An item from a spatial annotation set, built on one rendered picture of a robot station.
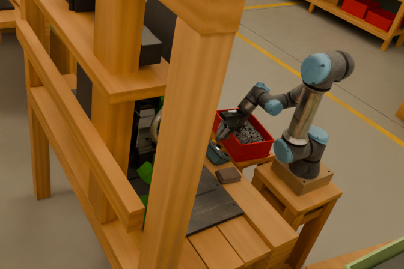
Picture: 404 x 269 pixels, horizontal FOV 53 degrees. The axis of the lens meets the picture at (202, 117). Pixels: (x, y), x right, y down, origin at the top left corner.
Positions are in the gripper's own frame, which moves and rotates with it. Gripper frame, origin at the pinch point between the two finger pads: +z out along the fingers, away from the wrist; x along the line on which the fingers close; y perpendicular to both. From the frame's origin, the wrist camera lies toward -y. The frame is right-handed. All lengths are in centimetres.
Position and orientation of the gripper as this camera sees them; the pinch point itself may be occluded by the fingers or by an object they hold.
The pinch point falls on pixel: (216, 138)
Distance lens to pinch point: 203.2
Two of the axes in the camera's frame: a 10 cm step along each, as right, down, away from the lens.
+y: 5.7, 3.1, 7.6
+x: -5.3, -5.6, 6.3
